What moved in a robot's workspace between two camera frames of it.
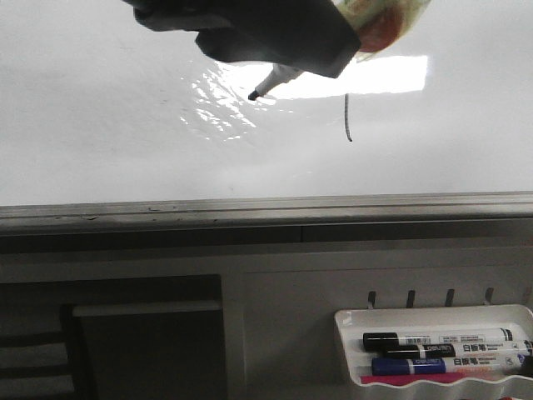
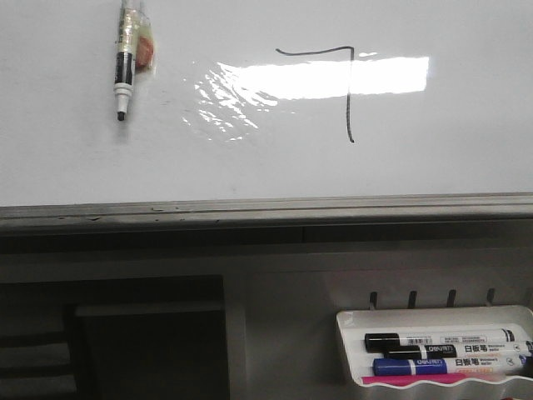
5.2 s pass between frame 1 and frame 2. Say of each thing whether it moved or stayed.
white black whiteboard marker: moved
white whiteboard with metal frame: stayed
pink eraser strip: stayed
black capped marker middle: stayed
